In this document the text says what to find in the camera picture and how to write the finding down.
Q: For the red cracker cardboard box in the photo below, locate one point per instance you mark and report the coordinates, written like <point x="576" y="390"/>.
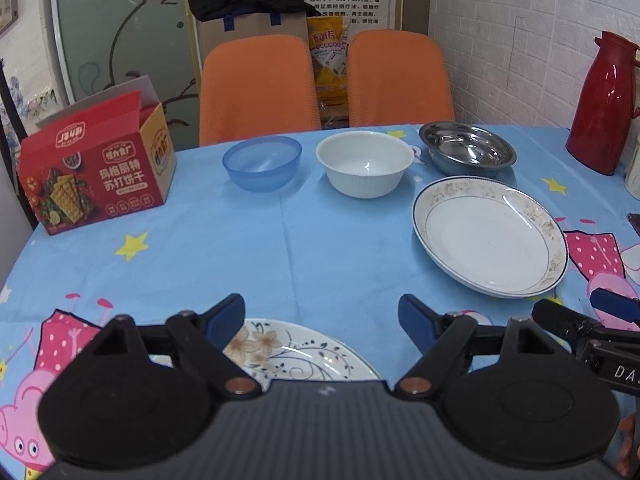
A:
<point x="95" y="180"/>

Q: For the white ceramic bowl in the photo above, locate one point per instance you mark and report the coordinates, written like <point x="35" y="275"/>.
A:
<point x="364" y="162"/>

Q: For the yellow plastic bag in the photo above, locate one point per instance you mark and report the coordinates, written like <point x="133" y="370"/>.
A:
<point x="327" y="60"/>

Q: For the stainless steel bowl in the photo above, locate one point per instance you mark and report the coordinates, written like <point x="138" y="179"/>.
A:
<point x="467" y="149"/>

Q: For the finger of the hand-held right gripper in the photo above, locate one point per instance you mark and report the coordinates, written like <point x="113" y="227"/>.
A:
<point x="614" y="303"/>
<point x="560" y="317"/>

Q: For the orange chair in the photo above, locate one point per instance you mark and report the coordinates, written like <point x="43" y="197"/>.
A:
<point x="257" y="87"/>
<point x="397" y="77"/>

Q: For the black cloth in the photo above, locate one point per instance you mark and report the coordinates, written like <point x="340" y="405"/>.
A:
<point x="250" y="1"/>

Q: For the blue translucent plastic bowl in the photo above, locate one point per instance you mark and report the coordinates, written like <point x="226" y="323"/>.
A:
<point x="262" y="162"/>

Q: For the small dark object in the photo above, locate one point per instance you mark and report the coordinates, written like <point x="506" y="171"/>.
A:
<point x="634" y="222"/>

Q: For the red thermos jug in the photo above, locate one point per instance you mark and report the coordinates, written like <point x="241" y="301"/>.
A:
<point x="602" y="107"/>

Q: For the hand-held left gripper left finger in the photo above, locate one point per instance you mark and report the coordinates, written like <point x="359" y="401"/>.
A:
<point x="226" y="316"/>

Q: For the floral patterned white plate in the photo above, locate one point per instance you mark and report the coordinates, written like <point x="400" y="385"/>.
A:
<point x="300" y="355"/>

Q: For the frosted glass door cat drawing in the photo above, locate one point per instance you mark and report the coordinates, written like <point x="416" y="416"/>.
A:
<point x="115" y="35"/>

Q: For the blue cartoon printed tablecloth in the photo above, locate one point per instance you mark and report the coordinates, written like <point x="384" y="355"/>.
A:
<point x="300" y="245"/>

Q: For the white plate with gold rim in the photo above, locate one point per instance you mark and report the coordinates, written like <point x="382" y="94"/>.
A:
<point x="487" y="237"/>

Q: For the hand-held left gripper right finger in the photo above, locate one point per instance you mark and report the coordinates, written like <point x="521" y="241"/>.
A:
<point x="414" y="317"/>

